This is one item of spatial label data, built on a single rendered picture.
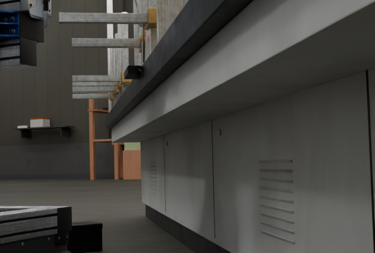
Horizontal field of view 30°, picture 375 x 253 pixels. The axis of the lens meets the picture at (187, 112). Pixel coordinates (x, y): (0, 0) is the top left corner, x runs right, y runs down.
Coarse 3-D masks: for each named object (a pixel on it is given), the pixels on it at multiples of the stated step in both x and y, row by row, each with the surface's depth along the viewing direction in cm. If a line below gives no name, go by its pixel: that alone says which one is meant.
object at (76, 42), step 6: (72, 42) 243; (78, 42) 243; (84, 42) 244; (90, 42) 244; (96, 42) 244; (102, 42) 245; (108, 42) 245; (114, 42) 245; (120, 42) 246; (126, 42) 246; (132, 42) 247; (138, 42) 247
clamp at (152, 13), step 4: (148, 8) 219; (152, 8) 220; (148, 12) 219; (152, 12) 219; (156, 12) 220; (148, 16) 219; (152, 16) 219; (156, 16) 220; (148, 20) 219; (152, 20) 219; (156, 20) 219; (148, 24) 221; (152, 24) 221; (156, 24) 221
